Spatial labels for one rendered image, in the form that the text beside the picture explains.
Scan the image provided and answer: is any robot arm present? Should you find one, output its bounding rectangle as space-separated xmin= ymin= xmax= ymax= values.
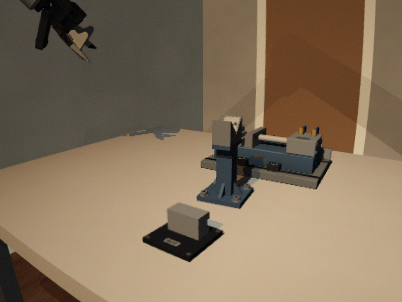
xmin=20 ymin=0 xmax=52 ymax=50

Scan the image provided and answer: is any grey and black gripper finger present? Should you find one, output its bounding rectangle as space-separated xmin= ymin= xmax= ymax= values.
xmin=54 ymin=26 xmax=90 ymax=62
xmin=72 ymin=26 xmax=96 ymax=49

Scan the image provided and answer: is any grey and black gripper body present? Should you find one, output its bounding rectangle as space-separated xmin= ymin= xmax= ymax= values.
xmin=34 ymin=0 xmax=87 ymax=33

